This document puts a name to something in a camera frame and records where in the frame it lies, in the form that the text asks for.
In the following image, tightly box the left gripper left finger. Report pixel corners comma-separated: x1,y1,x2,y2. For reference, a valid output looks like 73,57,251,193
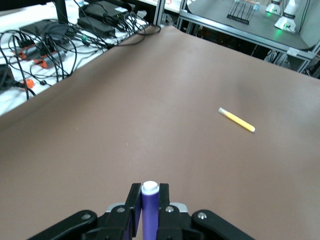
81,183,143,240

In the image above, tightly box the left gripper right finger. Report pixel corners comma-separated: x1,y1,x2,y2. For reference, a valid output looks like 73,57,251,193
157,183,204,240

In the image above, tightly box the purple marker pen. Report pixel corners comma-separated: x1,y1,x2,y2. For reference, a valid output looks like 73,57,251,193
140,180,160,240

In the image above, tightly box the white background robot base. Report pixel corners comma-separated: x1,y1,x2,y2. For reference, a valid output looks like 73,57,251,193
264,0,284,15
274,0,299,33

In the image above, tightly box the yellow marker pen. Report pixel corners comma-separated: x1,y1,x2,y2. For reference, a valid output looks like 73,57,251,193
218,106,256,134

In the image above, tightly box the black box device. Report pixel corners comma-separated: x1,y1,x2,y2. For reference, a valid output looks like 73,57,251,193
0,63,15,89

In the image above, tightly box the black monitor stand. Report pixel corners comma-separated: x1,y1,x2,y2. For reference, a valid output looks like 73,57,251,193
51,0,69,25

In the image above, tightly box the black cable loop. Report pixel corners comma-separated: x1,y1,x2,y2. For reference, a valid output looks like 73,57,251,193
116,24,162,48

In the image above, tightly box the aluminium frame post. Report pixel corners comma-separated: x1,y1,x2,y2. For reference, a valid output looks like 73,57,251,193
152,0,166,26

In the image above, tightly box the grey workbench with aluminium frame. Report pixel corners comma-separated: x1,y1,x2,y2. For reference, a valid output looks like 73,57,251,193
177,0,320,74

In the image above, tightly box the black wire rack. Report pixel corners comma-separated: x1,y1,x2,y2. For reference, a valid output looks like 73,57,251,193
226,0,255,25

